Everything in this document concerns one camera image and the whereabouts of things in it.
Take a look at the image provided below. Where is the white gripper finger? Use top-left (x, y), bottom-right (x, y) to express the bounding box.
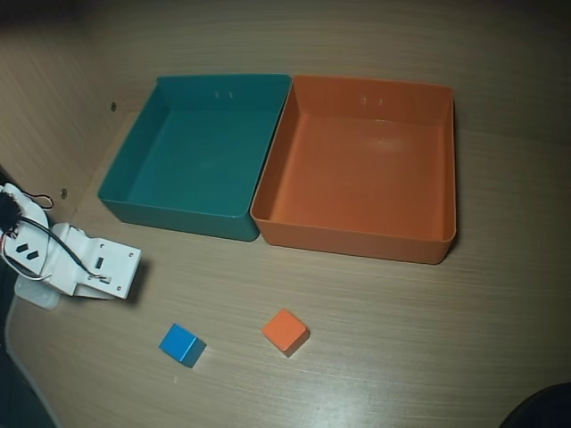
top-left (73, 283), bottom-right (130, 305)

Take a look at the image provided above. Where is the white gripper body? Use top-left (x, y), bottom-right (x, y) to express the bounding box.
top-left (46, 221), bottom-right (143, 300)

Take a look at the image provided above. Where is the blue cube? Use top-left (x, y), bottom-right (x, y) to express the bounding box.
top-left (159, 323), bottom-right (208, 369)

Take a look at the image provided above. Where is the orange cube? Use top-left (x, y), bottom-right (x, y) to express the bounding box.
top-left (261, 308), bottom-right (310, 358)

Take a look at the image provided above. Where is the teal plastic box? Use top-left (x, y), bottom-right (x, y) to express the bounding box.
top-left (96, 74), bottom-right (294, 243)

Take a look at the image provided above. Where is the orange plastic box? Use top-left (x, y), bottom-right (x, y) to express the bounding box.
top-left (249, 74), bottom-right (459, 267)

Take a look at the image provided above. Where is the white foam pad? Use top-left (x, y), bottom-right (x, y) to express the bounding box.
top-left (14, 278), bottom-right (62, 310)

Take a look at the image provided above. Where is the dark round object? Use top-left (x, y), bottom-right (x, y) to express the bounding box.
top-left (503, 382), bottom-right (571, 428)

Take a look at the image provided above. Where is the black cable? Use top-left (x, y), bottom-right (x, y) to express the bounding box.
top-left (15, 216), bottom-right (108, 280)

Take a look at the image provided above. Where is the white cable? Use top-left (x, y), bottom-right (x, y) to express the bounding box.
top-left (1, 238), bottom-right (51, 283)

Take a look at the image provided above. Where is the thin red black wire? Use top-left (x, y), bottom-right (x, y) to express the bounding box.
top-left (24, 191), bottom-right (54, 210)

